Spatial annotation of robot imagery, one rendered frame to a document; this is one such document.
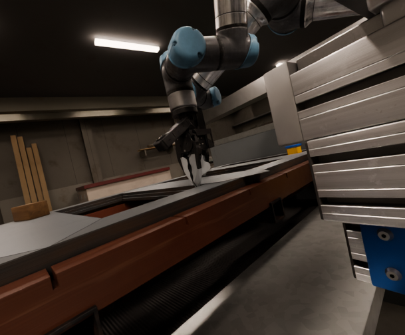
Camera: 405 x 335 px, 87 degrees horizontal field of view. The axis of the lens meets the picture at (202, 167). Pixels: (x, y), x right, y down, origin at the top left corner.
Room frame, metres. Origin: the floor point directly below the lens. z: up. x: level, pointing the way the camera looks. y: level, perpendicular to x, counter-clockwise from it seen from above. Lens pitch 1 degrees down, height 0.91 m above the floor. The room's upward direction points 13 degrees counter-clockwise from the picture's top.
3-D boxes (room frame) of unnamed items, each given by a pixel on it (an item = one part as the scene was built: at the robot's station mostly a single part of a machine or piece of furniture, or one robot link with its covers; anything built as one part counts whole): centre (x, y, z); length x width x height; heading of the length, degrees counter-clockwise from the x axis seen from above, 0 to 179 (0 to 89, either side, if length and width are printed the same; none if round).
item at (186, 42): (0.50, -0.03, 1.15); 0.11 x 0.11 x 0.08; 17
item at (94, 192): (6.33, 2.49, 0.49); 2.65 x 2.11 x 0.98; 35
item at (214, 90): (0.87, -0.07, 1.15); 0.11 x 0.11 x 0.08; 62
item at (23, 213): (0.73, 0.61, 0.87); 0.12 x 0.06 x 0.05; 61
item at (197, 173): (0.58, 0.00, 0.89); 0.06 x 0.03 x 0.09; 133
